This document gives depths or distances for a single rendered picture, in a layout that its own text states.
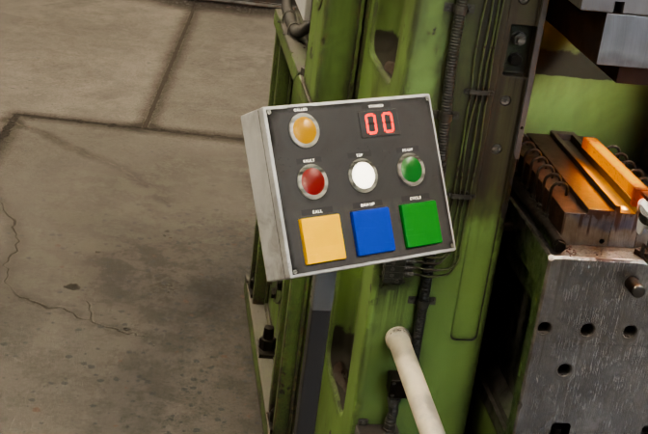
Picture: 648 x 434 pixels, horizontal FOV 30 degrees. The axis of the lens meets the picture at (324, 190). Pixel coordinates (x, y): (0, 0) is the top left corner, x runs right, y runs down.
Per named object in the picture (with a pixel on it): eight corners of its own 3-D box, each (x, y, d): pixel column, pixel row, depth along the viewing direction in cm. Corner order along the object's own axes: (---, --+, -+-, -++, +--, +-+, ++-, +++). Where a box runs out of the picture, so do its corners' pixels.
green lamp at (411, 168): (423, 185, 207) (427, 162, 206) (397, 183, 207) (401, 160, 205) (420, 178, 210) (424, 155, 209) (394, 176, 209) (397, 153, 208)
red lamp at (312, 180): (326, 198, 197) (329, 174, 195) (298, 196, 196) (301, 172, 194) (324, 191, 200) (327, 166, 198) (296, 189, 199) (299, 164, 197)
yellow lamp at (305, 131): (317, 147, 197) (320, 122, 196) (289, 145, 196) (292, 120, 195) (315, 140, 200) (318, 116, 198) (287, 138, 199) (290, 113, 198)
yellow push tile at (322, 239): (347, 258, 198) (339, 213, 198) (308, 264, 194) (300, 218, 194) (341, 259, 199) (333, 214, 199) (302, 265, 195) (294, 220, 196)
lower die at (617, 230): (657, 249, 233) (666, 208, 230) (558, 243, 230) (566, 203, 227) (586, 169, 272) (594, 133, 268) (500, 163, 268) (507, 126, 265)
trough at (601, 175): (640, 214, 230) (642, 207, 229) (614, 212, 229) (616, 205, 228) (572, 137, 268) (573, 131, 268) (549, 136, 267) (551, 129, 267)
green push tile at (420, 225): (443, 242, 208) (435, 199, 209) (408, 248, 204) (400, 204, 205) (437, 243, 210) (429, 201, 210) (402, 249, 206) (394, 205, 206)
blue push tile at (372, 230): (396, 250, 203) (389, 206, 203) (359, 256, 199) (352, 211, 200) (390, 250, 204) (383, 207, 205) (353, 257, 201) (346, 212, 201)
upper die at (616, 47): (700, 72, 220) (713, 22, 216) (596, 65, 217) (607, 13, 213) (619, 14, 258) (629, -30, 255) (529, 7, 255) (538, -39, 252)
